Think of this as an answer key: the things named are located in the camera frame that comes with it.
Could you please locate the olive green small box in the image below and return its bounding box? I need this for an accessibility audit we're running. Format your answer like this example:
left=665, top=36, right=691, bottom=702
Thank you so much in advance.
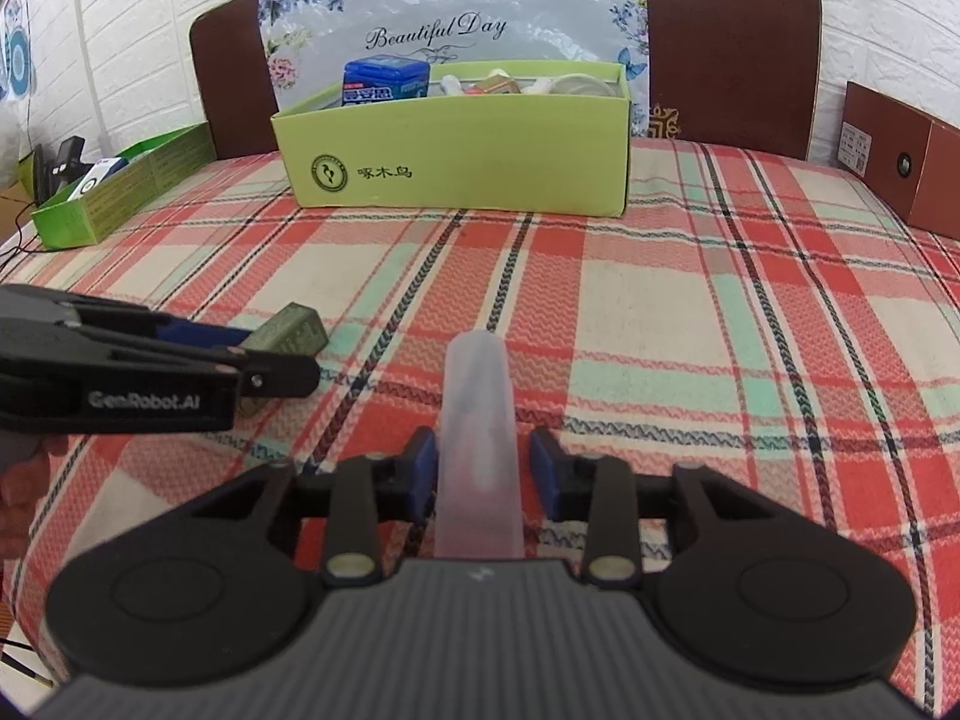
left=238, top=303, right=329, bottom=415

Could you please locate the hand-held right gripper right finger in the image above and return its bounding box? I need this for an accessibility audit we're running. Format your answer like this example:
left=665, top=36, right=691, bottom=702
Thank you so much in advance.
left=529, top=427, right=788, bottom=587

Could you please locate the brown cardboard box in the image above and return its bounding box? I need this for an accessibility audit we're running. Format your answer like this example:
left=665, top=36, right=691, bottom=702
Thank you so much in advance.
left=832, top=80, right=960, bottom=241

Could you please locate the black device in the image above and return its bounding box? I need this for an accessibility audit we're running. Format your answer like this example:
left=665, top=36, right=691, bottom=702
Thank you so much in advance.
left=30, top=136, right=87, bottom=203

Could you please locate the light green cardboard box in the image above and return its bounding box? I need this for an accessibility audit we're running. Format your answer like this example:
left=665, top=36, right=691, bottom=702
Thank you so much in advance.
left=270, top=60, right=633, bottom=218

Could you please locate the black cable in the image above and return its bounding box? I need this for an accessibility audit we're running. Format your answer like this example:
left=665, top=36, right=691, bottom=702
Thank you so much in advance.
left=0, top=195, right=47, bottom=260

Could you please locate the wall poster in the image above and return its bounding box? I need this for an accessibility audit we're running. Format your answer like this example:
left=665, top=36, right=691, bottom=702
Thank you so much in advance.
left=0, top=0, right=38, bottom=100

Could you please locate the white and blue packet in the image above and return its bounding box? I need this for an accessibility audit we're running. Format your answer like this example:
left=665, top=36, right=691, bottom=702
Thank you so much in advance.
left=67, top=157, right=125, bottom=203

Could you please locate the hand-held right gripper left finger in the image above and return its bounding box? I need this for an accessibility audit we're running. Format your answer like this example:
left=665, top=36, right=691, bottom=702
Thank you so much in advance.
left=180, top=427, right=437, bottom=587

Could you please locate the person's left hand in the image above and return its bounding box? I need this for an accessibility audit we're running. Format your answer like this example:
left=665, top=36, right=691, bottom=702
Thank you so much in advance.
left=0, top=431, right=74, bottom=563

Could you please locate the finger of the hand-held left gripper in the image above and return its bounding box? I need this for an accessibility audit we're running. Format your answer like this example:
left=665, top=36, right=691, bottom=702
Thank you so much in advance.
left=75, top=298, right=254, bottom=351
left=112, top=343, right=322, bottom=401

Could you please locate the red plaid bed sheet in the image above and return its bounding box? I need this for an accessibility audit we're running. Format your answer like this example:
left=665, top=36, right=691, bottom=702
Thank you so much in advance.
left=0, top=136, right=960, bottom=720

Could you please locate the green cardboard tray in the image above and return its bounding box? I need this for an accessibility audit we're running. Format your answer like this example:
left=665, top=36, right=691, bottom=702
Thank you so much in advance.
left=30, top=122, right=215, bottom=252

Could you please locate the frosted plastic case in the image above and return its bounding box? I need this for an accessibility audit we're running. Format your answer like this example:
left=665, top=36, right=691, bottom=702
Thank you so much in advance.
left=437, top=331, right=524, bottom=562

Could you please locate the brown wooden headboard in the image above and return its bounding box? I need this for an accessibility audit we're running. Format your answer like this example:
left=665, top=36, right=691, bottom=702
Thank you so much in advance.
left=189, top=0, right=824, bottom=162

